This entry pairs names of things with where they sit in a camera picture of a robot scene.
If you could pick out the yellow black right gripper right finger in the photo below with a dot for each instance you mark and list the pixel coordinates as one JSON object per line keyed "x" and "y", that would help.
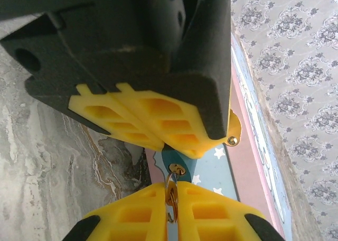
{"x": 211, "y": 220}

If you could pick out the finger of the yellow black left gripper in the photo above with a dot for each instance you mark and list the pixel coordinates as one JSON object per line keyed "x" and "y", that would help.
{"x": 185, "y": 111}
{"x": 105, "y": 119}

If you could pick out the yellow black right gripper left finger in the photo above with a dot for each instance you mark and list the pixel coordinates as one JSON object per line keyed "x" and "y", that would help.
{"x": 126, "y": 220}

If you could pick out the teal padlock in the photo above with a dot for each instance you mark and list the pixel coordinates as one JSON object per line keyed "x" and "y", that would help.
{"x": 190, "y": 166}

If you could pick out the silver key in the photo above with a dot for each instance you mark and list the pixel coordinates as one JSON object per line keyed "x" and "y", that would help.
{"x": 169, "y": 178}

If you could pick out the gold box hasp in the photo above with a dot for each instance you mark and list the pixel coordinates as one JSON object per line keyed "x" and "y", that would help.
{"x": 234, "y": 126}

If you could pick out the pastel cartoon storage box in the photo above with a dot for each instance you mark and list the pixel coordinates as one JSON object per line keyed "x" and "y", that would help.
{"x": 243, "y": 156}

